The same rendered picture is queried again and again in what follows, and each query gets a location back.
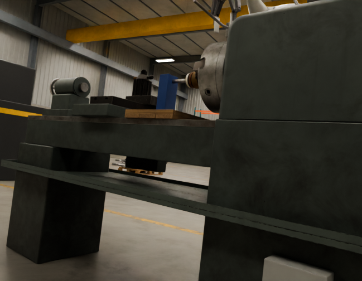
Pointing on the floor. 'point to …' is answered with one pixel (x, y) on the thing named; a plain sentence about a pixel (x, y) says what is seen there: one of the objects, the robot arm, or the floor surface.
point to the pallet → (139, 171)
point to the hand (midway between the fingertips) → (224, 25)
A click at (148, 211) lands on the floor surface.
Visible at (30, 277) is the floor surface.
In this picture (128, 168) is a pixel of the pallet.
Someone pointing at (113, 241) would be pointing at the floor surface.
